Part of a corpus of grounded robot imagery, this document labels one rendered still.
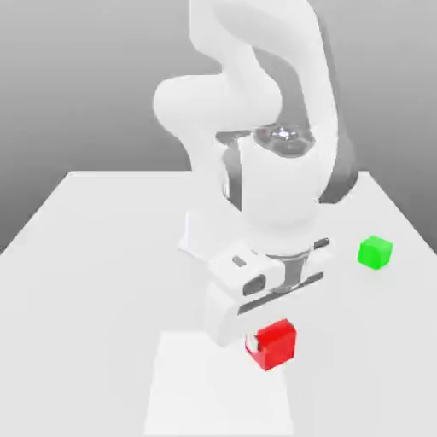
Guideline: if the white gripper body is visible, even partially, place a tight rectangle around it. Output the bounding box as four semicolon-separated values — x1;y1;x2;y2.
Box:
203;271;329;347

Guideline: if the small red cube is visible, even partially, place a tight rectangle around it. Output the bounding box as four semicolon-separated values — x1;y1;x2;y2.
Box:
244;318;297;372

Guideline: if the small green cube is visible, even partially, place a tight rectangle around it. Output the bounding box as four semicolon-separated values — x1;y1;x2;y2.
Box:
357;235;393;271

